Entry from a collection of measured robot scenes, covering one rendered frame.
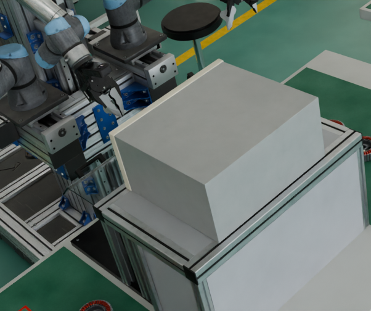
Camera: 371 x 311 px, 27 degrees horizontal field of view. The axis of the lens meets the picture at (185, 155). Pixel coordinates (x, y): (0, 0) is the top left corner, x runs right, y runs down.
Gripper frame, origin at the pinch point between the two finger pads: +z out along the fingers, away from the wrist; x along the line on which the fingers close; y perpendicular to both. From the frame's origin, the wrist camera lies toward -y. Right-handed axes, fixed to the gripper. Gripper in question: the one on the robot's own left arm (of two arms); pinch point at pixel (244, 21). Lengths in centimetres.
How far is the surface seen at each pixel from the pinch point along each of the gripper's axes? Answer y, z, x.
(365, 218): -74, 37, 26
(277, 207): -75, 5, 62
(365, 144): -49, 38, -5
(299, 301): -78, 40, 63
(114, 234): -32, 17, 91
